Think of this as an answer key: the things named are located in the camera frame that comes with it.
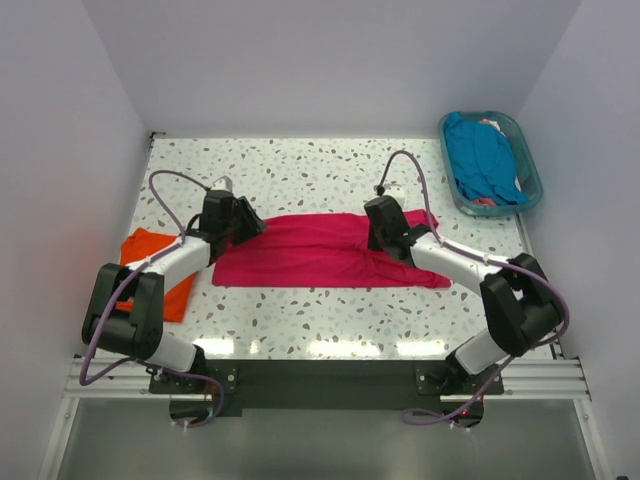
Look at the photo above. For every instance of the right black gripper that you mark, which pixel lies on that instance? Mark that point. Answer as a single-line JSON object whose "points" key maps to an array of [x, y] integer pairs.
{"points": [[371, 241]]}

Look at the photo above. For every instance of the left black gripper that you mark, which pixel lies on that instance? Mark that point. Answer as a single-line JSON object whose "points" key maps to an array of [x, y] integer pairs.
{"points": [[253, 225]]}

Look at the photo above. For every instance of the pink t shirt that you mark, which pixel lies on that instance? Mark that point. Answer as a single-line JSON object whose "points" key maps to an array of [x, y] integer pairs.
{"points": [[328, 250]]}

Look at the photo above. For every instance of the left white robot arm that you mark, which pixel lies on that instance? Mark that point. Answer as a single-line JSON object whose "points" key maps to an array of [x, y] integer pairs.
{"points": [[126, 310]]}

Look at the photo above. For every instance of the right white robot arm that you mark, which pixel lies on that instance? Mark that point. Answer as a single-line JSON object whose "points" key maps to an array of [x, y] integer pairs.
{"points": [[521, 307]]}

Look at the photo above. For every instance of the blue t shirt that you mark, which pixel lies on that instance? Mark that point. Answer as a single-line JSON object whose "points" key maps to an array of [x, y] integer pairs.
{"points": [[482, 162]]}

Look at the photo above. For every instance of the teal plastic basket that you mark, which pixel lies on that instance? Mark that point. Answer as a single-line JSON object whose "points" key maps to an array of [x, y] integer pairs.
{"points": [[527, 175]]}

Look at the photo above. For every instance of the white cloth in basket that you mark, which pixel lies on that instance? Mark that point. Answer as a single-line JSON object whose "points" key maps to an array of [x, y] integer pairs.
{"points": [[492, 123]]}

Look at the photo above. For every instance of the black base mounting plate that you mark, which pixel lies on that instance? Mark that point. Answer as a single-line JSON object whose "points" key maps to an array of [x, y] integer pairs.
{"points": [[378, 385]]}

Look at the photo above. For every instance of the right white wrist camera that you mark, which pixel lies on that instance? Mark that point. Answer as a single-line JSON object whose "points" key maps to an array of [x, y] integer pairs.
{"points": [[395, 191]]}

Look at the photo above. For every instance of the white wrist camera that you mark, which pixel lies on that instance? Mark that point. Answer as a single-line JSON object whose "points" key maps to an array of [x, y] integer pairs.
{"points": [[395, 191], [223, 183]]}

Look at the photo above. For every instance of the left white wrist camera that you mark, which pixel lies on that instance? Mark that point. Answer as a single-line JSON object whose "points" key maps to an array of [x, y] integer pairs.
{"points": [[223, 183]]}

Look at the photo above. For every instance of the aluminium frame rail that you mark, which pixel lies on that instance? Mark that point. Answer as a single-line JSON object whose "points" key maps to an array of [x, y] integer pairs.
{"points": [[540, 374]]}

